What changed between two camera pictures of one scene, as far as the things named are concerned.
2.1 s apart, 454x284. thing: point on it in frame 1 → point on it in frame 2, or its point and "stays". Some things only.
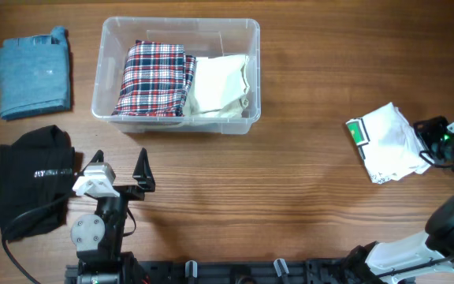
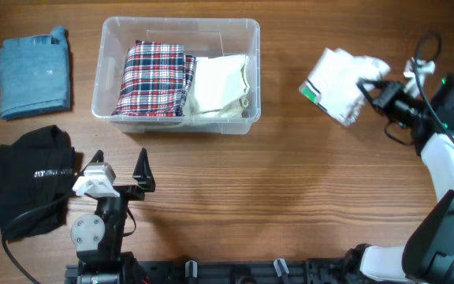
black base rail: (241, 271) stays
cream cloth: (220, 87) stays
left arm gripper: (144, 177) stays
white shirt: (389, 147) → (333, 83)
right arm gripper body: (436, 137) → (400, 106)
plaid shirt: (157, 80) stays
